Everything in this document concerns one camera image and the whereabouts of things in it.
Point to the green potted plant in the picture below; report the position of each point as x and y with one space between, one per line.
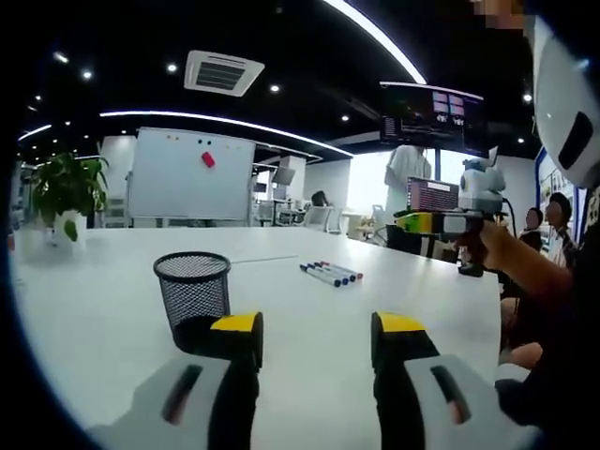
70 187

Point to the small black object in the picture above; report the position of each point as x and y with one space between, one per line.
471 271

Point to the group of white office chairs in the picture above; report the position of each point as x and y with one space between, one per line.
323 218

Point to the black cap whiteboard marker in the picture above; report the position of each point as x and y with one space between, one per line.
352 278
337 283

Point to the operator in white shirt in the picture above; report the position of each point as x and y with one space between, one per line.
572 337

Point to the person's leg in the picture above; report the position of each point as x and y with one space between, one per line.
522 356

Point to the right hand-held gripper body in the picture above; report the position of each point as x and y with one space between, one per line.
478 192

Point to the red whiteboard eraser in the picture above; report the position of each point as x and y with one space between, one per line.
207 159

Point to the ceiling air conditioner vent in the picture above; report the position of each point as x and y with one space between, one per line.
222 72

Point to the white chest-worn device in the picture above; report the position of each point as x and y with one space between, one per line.
558 103

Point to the thin curved ceiling light strip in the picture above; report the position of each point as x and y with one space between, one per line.
164 114

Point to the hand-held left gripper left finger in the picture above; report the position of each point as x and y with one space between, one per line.
201 398

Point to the desk monitor with pink screen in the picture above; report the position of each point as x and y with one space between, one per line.
433 194

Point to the large hanging display screen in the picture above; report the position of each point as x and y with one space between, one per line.
412 117

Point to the red cap whiteboard marker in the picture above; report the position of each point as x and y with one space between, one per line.
360 275

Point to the blue cap whiteboard marker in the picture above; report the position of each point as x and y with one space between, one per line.
345 281

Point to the person's right hand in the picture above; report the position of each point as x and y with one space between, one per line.
497 244

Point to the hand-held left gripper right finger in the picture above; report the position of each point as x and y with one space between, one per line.
431 398

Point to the white rolling whiteboard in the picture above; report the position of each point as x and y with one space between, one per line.
178 183

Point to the long curved ceiling light strip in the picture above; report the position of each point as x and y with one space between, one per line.
384 37

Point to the black mesh pen holder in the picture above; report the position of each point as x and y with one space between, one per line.
197 300

